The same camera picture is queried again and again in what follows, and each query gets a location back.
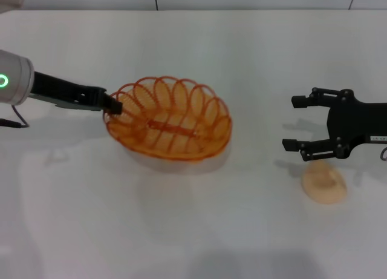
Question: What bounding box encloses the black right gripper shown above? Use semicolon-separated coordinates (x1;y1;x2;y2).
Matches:
281;87;387;163

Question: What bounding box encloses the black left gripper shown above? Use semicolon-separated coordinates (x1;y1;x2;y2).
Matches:
30;70;123;116

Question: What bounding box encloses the orange woven wire basket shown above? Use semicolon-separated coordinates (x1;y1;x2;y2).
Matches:
102;76;234;164

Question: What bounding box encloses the pale beige bread bun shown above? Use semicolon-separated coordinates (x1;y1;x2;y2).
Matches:
301;161;348;205

